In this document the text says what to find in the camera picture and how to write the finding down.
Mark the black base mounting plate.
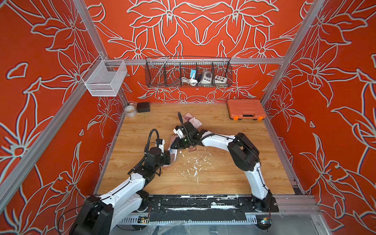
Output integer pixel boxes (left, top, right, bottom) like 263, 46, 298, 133
131, 195, 279, 222

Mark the pink paper packet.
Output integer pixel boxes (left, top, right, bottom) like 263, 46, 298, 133
183, 113, 203, 129

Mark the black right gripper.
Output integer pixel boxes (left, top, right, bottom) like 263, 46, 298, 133
168, 136, 193, 150

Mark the clear tape roll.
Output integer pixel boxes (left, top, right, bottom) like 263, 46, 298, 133
124, 105, 138, 118

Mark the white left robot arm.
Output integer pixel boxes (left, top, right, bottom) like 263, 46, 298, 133
69, 147, 171, 235

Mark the white round-dial device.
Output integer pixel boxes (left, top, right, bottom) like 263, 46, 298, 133
199, 70, 213, 85

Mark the black wire wall basket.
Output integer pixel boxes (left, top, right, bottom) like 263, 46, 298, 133
145, 56, 233, 88

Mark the white mesh wall basket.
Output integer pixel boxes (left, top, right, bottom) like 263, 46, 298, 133
82, 61, 128, 97

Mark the small black box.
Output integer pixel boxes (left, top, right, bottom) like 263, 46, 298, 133
136, 102, 151, 113

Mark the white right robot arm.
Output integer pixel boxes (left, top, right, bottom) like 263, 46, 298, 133
168, 122, 274, 212

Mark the orange plastic tool case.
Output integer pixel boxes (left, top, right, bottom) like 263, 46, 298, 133
227, 99, 266, 121

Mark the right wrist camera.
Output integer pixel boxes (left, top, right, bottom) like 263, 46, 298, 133
173, 126, 185, 139

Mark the blue small box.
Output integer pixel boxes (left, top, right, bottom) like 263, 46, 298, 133
190, 70, 196, 79

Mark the white dotted cube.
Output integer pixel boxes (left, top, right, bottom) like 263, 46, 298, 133
214, 75, 228, 86

